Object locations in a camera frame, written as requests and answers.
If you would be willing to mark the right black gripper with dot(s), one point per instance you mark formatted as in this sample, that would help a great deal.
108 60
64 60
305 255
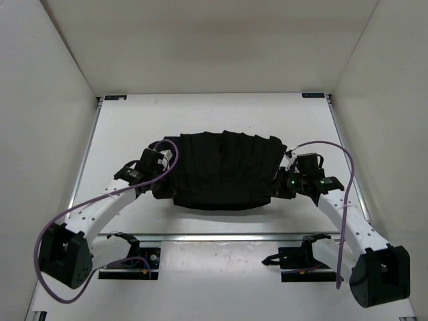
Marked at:
281 190

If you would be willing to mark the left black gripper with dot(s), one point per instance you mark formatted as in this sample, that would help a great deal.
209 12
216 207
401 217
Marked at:
168 191

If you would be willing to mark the black pleated skirt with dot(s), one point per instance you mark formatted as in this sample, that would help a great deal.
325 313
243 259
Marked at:
225 171

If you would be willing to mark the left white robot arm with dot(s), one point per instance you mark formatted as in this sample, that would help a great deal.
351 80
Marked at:
70 252

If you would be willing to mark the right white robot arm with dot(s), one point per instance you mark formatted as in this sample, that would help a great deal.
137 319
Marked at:
376 271

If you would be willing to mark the left blue label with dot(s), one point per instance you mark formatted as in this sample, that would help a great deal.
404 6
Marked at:
115 97

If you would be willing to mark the blue label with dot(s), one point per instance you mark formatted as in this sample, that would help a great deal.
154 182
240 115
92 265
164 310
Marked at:
312 95
115 97

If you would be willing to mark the right blue label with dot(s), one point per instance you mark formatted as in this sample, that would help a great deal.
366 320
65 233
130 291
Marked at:
312 95

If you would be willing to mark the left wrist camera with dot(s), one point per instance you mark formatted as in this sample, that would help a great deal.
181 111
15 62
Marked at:
152 161

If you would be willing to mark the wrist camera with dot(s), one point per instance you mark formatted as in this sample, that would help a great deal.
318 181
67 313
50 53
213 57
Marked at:
306 163
152 161

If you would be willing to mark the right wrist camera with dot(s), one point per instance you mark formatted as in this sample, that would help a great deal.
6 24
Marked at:
306 163

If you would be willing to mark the aluminium rail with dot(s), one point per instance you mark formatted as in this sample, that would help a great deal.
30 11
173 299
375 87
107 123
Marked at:
219 237

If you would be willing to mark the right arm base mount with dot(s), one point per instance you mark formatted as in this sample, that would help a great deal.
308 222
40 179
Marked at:
298 266

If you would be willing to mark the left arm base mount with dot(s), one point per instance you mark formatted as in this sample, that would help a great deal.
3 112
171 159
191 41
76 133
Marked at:
135 270

